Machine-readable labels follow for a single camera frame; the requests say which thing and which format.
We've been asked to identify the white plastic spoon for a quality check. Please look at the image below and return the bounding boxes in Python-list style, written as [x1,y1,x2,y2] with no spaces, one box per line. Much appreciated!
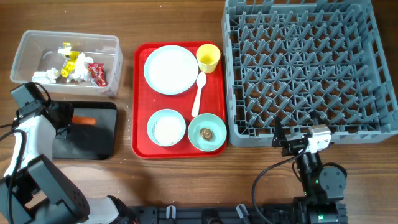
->
[191,72,207,117]

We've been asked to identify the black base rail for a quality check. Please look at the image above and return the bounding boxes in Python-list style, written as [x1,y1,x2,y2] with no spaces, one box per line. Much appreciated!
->
[124,203,348,224]

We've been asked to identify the large light blue plate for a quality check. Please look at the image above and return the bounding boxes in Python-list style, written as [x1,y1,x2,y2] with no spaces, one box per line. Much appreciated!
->
[144,45,199,95]

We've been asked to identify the light blue bowl with rice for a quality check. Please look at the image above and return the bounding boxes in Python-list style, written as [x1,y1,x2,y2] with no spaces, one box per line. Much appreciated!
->
[146,109,186,147]

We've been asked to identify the yellow snack wrapper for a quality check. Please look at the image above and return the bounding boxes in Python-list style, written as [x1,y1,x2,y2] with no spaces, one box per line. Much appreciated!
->
[58,42,80,78]

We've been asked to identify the black plastic tray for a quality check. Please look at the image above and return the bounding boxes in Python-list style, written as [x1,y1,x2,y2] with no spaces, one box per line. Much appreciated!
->
[51,101,118,160]

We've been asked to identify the brown food scrap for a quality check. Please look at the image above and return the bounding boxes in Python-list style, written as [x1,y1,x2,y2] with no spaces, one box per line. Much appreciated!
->
[200,128,213,141]

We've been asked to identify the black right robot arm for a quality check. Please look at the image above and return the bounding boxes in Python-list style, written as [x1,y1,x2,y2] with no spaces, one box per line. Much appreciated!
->
[272,111,348,224]

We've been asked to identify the yellow plastic cup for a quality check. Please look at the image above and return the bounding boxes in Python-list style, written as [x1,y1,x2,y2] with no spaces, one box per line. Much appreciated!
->
[196,44,221,73]

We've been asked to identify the red snack wrapper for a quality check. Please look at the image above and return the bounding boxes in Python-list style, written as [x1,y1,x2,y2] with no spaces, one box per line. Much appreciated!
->
[88,63,107,86]

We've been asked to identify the green bowl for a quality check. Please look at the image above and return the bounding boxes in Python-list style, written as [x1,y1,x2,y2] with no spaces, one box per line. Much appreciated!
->
[188,113,227,152]

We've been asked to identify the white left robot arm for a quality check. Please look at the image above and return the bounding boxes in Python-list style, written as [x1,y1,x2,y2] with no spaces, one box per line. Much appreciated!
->
[1,100,136,223]

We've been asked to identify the orange carrot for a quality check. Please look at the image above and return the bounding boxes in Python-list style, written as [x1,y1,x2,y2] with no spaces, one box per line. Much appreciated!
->
[72,115,96,125]

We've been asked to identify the grey dishwasher rack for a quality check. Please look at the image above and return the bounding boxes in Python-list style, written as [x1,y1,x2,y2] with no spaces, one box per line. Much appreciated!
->
[221,0,397,147]

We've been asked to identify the red serving tray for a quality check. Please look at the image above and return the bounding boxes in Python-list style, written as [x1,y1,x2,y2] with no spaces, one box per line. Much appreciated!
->
[131,42,227,159]

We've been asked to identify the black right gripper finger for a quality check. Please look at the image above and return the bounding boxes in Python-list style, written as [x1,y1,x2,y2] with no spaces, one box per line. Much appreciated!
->
[310,110,324,126]
[272,116,287,147]

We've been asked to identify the clear plastic bin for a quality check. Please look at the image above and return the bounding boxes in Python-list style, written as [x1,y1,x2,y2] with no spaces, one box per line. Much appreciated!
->
[10,30,123,96]

